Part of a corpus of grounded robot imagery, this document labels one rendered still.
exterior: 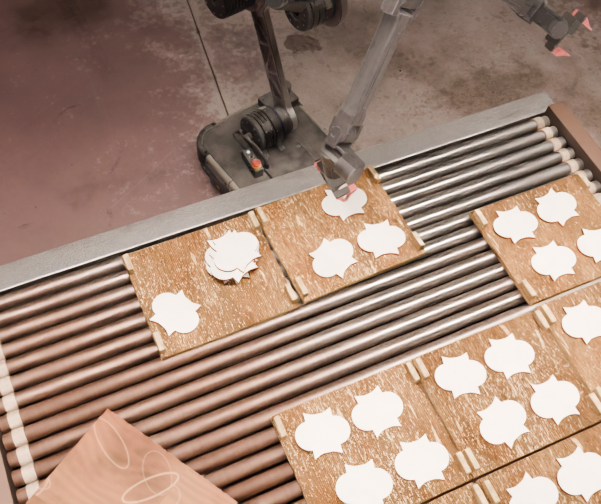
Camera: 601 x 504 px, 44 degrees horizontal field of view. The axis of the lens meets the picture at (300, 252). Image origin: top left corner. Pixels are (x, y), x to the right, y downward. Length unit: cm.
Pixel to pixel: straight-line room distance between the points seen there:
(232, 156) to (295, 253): 117
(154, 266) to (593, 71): 291
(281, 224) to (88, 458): 88
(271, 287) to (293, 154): 124
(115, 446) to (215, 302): 50
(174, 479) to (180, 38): 278
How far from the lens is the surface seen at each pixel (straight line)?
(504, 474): 207
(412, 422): 205
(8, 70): 415
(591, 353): 229
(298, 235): 226
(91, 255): 228
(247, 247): 216
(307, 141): 339
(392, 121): 385
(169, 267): 221
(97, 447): 191
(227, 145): 336
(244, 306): 213
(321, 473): 197
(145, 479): 187
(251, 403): 204
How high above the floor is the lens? 283
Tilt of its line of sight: 58 degrees down
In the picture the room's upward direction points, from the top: 7 degrees clockwise
